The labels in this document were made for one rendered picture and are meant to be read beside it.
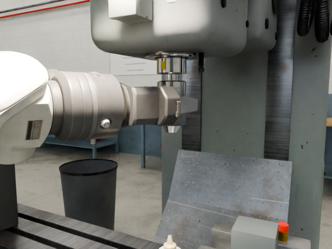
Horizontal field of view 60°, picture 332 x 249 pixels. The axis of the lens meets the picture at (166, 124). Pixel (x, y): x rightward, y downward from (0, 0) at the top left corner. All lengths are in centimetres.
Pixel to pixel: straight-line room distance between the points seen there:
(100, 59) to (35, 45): 195
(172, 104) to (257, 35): 22
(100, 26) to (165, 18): 10
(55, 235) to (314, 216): 64
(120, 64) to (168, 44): 540
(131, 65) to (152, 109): 524
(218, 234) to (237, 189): 30
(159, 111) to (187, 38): 10
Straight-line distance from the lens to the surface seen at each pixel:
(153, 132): 539
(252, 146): 81
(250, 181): 80
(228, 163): 82
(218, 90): 82
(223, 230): 51
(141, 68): 550
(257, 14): 54
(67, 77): 36
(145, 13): 37
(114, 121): 37
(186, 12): 37
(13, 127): 35
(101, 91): 36
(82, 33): 649
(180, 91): 45
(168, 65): 44
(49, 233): 78
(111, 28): 42
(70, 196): 241
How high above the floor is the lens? 125
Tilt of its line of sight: 7 degrees down
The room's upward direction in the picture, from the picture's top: straight up
